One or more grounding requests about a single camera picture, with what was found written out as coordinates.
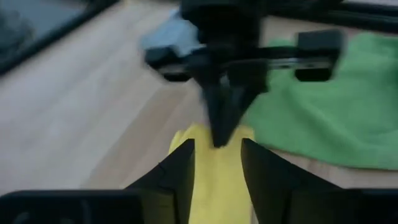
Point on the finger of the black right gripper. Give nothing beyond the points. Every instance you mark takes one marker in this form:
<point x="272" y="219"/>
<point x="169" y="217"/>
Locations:
<point x="245" y="84"/>
<point x="217" y="99"/>

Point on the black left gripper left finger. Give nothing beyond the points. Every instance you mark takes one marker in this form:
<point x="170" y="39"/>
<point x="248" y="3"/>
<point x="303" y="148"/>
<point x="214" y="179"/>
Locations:
<point x="124" y="207"/>

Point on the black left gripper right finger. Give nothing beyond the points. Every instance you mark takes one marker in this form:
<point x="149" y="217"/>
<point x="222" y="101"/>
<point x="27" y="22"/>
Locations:
<point x="311" y="207"/>

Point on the yellow microfiber towel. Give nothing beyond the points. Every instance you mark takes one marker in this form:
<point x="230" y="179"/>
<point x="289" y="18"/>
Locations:
<point x="217" y="180"/>

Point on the smooth gray microfiber towel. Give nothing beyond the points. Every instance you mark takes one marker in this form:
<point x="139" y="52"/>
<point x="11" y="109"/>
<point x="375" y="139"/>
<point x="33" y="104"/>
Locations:
<point x="174" y="34"/>

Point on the bright green microfiber towel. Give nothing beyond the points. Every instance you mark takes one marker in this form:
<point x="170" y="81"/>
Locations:
<point x="326" y="124"/>

